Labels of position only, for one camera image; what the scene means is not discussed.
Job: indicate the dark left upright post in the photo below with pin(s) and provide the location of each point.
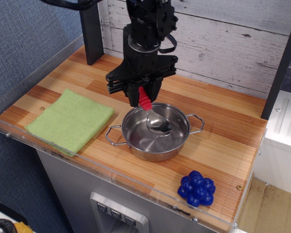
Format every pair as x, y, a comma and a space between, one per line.
90, 23

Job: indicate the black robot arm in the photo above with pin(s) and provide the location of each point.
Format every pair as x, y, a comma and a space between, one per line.
147, 47

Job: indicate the stainless steel pot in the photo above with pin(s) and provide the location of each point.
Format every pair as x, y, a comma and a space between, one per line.
150, 147

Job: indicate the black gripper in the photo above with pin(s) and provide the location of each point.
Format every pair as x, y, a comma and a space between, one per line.
141, 67

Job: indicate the dark right upright post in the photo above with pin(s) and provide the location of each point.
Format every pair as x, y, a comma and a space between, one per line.
278, 80

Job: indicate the white ridged appliance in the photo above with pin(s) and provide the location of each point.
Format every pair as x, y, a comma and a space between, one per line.
273, 162

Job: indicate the blue toy grape bunch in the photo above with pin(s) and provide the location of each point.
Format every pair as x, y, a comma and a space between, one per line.
196, 189

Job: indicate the silver button control panel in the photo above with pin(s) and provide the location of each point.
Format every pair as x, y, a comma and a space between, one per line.
113, 217

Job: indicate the red handled metal spoon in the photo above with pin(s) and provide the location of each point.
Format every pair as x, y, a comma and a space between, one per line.
155, 123

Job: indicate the dark upright post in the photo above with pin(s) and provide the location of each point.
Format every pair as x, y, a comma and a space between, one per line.
90, 23
278, 80

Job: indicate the green folded cloth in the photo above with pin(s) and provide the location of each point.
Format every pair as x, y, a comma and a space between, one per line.
70, 122

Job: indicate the clear acrylic guard rail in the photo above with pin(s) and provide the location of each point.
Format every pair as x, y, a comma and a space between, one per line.
224, 151

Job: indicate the yellow object bottom left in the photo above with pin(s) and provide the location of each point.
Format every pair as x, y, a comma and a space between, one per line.
23, 228

